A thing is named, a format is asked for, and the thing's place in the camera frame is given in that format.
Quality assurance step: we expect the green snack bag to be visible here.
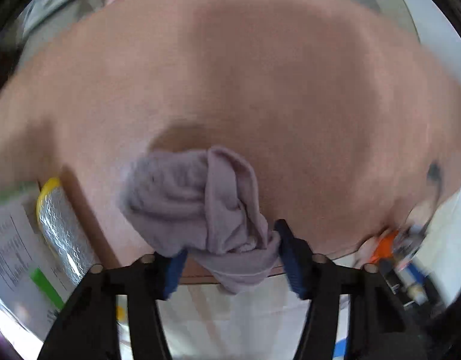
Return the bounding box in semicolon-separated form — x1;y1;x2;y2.
0;181;39;205

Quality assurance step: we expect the pink table mat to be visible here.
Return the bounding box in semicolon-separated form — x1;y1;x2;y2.
0;0;461;267

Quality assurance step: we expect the lilac towel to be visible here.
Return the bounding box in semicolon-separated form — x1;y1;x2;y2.
120;146;280;293

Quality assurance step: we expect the orange snack bag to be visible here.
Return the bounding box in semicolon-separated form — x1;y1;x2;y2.
355;227;430;271

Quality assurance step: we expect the white paper package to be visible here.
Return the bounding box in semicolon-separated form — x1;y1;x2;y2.
0;188;74;339

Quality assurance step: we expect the silver yellow pouch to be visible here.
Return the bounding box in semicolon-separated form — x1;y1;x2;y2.
36;177;99;286

